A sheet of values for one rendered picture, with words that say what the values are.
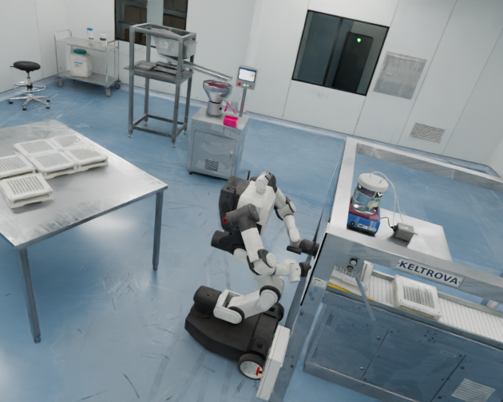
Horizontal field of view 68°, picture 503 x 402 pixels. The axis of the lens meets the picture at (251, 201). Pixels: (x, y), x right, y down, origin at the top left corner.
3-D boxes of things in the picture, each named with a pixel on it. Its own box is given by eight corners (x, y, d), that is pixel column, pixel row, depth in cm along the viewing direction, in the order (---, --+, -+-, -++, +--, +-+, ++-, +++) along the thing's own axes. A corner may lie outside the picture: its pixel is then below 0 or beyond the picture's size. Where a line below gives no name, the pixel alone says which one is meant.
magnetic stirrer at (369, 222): (338, 226, 196) (342, 211, 191) (341, 206, 214) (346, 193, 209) (375, 237, 193) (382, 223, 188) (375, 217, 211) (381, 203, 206)
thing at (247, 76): (230, 116, 469) (238, 65, 437) (231, 114, 478) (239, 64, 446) (247, 120, 468) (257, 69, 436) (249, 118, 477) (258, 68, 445)
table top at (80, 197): (-95, 149, 265) (-97, 144, 263) (54, 122, 347) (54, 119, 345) (16, 250, 201) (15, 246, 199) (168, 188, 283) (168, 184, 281)
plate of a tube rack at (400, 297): (396, 303, 210) (398, 301, 209) (394, 276, 231) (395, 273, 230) (441, 318, 207) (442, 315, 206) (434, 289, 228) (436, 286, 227)
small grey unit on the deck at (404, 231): (389, 235, 197) (393, 226, 194) (388, 228, 203) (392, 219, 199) (412, 242, 195) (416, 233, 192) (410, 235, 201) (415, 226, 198)
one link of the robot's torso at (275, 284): (265, 308, 245) (226, 254, 234) (271, 290, 260) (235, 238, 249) (284, 302, 238) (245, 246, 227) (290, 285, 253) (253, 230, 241)
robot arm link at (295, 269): (306, 259, 213) (288, 262, 210) (310, 278, 209) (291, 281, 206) (299, 264, 223) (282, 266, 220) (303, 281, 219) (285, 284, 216)
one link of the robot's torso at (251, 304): (219, 316, 260) (267, 287, 235) (228, 297, 277) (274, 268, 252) (235, 330, 262) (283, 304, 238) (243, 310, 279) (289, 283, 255)
